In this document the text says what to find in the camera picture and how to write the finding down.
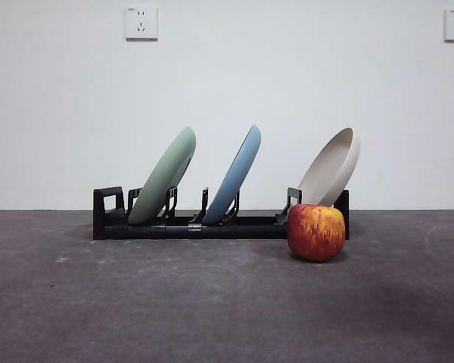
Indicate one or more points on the green plate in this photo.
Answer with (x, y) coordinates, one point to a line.
(162, 177)

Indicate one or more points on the red yellow apple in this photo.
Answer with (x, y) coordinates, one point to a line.
(316, 232)

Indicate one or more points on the blue plate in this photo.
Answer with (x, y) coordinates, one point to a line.
(234, 174)

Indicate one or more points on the black plate rack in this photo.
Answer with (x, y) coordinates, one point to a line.
(155, 231)

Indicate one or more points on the beige plate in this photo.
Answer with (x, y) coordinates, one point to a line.
(327, 170)

